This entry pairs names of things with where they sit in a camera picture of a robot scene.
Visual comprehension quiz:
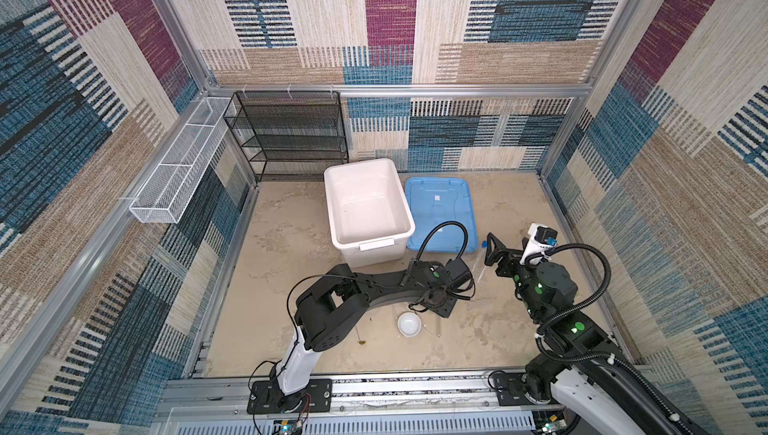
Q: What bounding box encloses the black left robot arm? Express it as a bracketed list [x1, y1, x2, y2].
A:
[269, 221, 476, 397]

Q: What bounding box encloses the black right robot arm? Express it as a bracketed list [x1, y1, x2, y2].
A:
[484, 224, 705, 434]

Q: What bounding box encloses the white ceramic crucible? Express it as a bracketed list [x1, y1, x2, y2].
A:
[397, 312, 423, 338]

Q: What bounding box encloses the blue plastic lid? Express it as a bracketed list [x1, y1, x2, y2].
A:
[405, 177, 479, 255]

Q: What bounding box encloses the long metal spatula rod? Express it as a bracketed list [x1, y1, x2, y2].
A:
[354, 325, 367, 346]

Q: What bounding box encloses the white plastic bin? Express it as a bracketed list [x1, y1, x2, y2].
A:
[324, 158, 415, 268]

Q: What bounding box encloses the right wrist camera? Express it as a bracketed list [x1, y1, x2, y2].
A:
[520, 223, 558, 267]

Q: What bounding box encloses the aluminium mounting rail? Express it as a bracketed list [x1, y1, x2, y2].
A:
[152, 369, 504, 424]

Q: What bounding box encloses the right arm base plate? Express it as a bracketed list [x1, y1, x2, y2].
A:
[487, 370, 557, 406]

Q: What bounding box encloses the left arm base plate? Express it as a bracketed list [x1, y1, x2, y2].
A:
[246, 378, 333, 415]

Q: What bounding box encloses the black wire mesh shelf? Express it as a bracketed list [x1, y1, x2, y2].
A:
[223, 91, 349, 182]

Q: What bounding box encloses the white wire mesh basket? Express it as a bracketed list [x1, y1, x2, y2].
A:
[129, 97, 230, 224]

